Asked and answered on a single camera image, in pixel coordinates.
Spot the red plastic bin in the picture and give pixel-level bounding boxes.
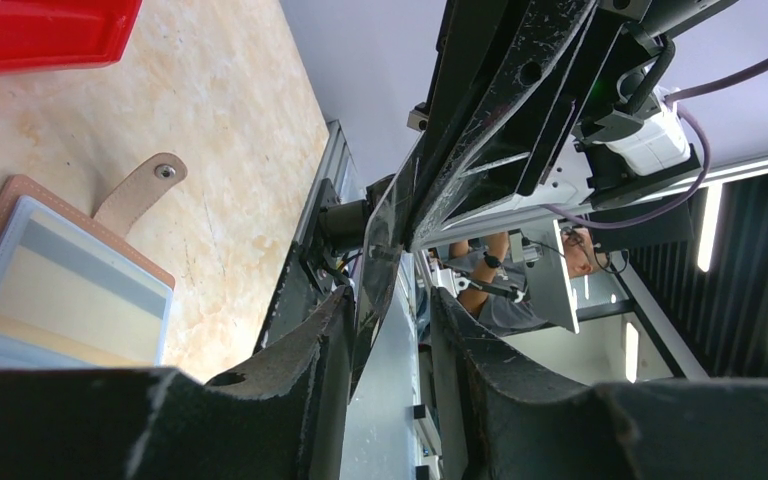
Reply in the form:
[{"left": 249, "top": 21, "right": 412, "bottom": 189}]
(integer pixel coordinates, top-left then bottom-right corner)
[{"left": 0, "top": 0, "right": 142, "bottom": 75}]

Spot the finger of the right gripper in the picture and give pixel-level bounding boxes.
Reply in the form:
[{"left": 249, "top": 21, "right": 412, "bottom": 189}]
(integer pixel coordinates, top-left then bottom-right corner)
[{"left": 410, "top": 1, "right": 659, "bottom": 246}]

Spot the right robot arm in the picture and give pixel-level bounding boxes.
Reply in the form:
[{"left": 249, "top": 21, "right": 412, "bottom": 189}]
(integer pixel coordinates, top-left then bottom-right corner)
[{"left": 403, "top": 1, "right": 727, "bottom": 247}]

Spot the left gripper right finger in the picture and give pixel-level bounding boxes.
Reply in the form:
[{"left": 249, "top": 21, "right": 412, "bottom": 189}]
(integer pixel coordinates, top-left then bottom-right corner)
[{"left": 431, "top": 288, "right": 768, "bottom": 479}]

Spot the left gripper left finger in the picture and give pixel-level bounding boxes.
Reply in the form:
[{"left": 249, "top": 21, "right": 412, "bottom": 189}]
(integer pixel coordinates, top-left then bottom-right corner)
[{"left": 0, "top": 286, "right": 355, "bottom": 479}]

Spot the pink leather card holder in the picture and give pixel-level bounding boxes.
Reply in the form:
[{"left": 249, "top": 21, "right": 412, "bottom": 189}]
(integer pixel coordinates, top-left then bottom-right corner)
[{"left": 0, "top": 153, "right": 187, "bottom": 369}]

